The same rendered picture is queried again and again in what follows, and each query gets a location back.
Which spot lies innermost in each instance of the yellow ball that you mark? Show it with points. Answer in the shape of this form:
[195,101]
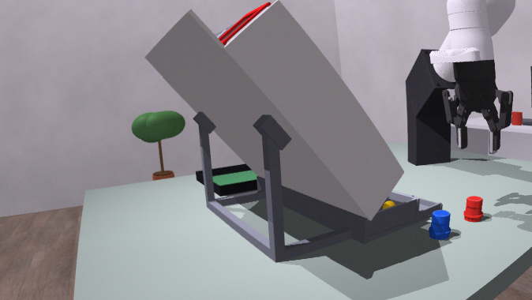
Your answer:
[388,204]

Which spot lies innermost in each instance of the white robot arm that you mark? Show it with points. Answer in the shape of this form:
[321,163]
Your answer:
[472,23]

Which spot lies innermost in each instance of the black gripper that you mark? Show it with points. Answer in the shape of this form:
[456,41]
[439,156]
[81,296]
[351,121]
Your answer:
[476,90]

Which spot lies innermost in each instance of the red plug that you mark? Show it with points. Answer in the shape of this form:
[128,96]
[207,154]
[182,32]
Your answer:
[473,211]

